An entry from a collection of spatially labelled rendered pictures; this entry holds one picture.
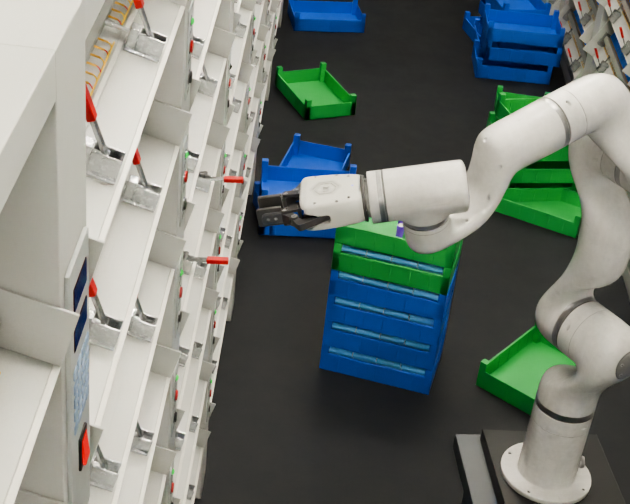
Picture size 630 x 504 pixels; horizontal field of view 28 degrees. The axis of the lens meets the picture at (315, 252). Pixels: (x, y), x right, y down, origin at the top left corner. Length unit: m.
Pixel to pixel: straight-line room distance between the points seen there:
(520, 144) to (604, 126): 0.18
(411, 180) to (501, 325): 1.72
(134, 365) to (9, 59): 0.80
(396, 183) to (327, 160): 2.37
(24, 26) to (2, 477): 0.29
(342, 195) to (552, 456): 0.87
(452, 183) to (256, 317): 1.65
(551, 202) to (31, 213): 3.51
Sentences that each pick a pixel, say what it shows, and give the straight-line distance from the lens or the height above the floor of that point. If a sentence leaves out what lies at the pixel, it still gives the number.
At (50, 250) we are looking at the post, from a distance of 0.88.
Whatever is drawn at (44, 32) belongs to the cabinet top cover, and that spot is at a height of 1.74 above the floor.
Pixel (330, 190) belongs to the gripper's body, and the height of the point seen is 1.09.
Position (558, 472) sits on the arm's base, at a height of 0.37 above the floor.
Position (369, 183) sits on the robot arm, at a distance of 1.96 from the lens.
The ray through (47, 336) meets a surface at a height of 1.52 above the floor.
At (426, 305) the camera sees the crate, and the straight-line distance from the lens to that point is 3.17.
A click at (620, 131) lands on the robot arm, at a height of 1.15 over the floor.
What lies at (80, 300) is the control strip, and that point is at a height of 1.51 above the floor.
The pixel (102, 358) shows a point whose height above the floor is 1.30.
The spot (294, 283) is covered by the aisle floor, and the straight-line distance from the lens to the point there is 3.68.
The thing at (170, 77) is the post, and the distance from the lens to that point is 1.58.
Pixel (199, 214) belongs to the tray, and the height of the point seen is 0.92.
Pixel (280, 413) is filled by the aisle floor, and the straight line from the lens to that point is 3.21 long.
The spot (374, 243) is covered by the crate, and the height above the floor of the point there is 0.42.
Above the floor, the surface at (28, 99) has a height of 1.74.
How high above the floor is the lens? 2.07
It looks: 33 degrees down
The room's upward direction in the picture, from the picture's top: 6 degrees clockwise
